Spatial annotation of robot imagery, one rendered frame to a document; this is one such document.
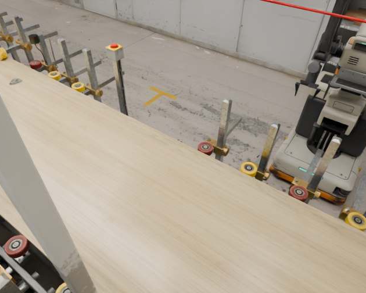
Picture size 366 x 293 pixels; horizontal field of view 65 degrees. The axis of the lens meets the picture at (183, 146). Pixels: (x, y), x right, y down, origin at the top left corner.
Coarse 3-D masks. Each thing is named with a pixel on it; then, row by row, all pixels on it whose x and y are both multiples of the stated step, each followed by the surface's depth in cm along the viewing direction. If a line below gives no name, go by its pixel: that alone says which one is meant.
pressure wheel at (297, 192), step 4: (292, 188) 131; (296, 188) 131; (300, 188) 131; (304, 188) 131; (292, 192) 129; (296, 192) 130; (300, 192) 129; (304, 192) 130; (292, 196) 129; (296, 196) 128; (300, 196) 128; (304, 196) 128; (300, 200) 127; (304, 200) 128
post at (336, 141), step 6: (336, 138) 115; (330, 144) 117; (336, 144) 115; (330, 150) 118; (336, 150) 117; (324, 156) 122; (330, 156) 120; (324, 162) 123; (318, 168) 127; (324, 168) 125; (318, 174) 129; (312, 180) 133; (318, 180) 130; (312, 186) 134
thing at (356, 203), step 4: (364, 172) 151; (364, 176) 149; (360, 180) 149; (364, 180) 147; (360, 184) 145; (364, 184) 145; (360, 188) 143; (364, 188) 143; (356, 192) 144; (360, 192) 141; (364, 192) 141; (356, 196) 139; (360, 196) 139; (356, 200) 138; (360, 200) 138; (352, 204) 139; (356, 204) 136; (360, 204) 136; (356, 208) 134
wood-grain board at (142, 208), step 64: (0, 64) 211; (64, 128) 159; (128, 128) 160; (0, 192) 127; (64, 192) 128; (128, 192) 128; (192, 192) 129; (256, 192) 130; (128, 256) 107; (192, 256) 107; (256, 256) 108; (320, 256) 108
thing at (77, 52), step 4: (72, 52) 235; (76, 52) 237; (80, 52) 240; (60, 56) 229; (72, 56) 235; (52, 60) 224; (56, 60) 225; (60, 60) 228; (40, 68) 216; (44, 68) 219
